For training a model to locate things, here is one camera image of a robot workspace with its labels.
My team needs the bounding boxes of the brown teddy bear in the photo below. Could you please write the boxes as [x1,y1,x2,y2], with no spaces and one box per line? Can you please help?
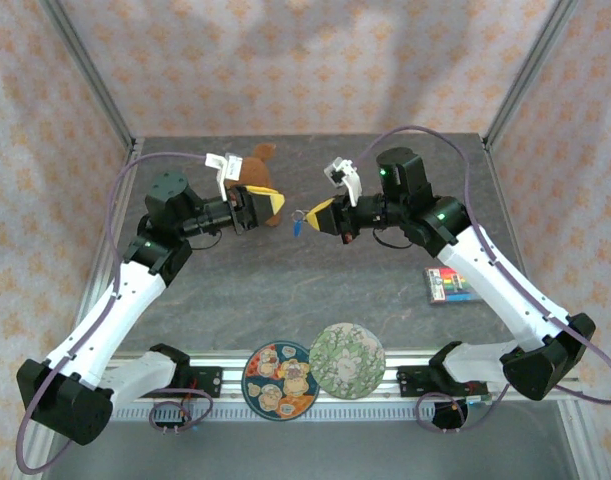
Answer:
[223,143,286,229]

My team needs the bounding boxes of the crayon box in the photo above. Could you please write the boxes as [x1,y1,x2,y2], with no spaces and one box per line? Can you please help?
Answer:
[423,266,484,306]

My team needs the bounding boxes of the green floral round coaster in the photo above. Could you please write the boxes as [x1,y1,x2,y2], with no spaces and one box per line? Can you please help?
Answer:
[308,322,387,401]

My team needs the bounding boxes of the blue cartoon round coaster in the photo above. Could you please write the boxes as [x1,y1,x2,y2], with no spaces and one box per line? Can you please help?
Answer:
[241,340,321,422]

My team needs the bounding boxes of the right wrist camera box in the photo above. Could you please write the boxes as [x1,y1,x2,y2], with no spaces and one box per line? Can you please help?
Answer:
[323,156,362,207]

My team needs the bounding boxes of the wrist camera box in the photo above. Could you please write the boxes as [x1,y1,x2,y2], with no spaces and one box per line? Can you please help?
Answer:
[204,151,245,202]
[323,156,362,207]

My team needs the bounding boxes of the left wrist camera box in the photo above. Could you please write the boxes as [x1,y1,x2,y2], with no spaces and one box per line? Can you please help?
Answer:
[204,151,245,202]

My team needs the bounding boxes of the aluminium table edge rail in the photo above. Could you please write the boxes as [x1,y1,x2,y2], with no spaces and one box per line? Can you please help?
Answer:
[479,137,586,401]
[44,137,146,374]

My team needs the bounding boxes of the aluminium frame post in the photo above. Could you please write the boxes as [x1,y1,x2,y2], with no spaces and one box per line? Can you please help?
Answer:
[482,0,581,146]
[38,0,139,151]

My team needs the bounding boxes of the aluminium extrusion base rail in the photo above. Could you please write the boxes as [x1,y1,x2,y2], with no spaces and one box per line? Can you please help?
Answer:
[44,352,584,401]

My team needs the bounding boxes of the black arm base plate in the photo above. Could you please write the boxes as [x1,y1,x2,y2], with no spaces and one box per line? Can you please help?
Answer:
[182,365,224,399]
[395,365,439,399]

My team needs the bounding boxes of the grey slotted cable duct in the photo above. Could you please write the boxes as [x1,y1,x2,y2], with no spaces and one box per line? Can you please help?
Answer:
[119,403,439,422]

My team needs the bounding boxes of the short purple cable loop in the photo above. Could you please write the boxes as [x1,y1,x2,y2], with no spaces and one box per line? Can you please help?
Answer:
[414,387,509,434]
[148,393,214,435]

